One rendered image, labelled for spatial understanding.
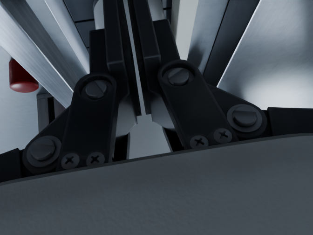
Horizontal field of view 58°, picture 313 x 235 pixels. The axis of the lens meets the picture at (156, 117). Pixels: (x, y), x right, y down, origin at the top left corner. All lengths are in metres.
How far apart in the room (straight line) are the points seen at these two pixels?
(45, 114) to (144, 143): 0.33
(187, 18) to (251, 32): 0.13
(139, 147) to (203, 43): 0.27
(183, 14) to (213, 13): 0.17
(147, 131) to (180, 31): 0.08
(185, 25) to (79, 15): 0.08
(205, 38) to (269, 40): 0.09
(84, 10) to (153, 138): 0.12
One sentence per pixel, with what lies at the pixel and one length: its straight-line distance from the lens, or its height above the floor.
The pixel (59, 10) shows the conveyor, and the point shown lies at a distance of 0.23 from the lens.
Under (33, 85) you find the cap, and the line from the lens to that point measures 0.38.
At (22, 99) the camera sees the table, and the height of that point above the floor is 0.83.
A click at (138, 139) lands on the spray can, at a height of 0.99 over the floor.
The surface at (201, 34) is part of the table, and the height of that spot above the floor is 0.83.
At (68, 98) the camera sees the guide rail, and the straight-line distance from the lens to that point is 0.16.
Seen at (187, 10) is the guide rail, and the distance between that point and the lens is 0.19.
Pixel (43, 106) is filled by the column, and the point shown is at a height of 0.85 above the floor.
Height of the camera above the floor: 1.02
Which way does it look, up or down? 16 degrees down
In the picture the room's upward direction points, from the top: 170 degrees clockwise
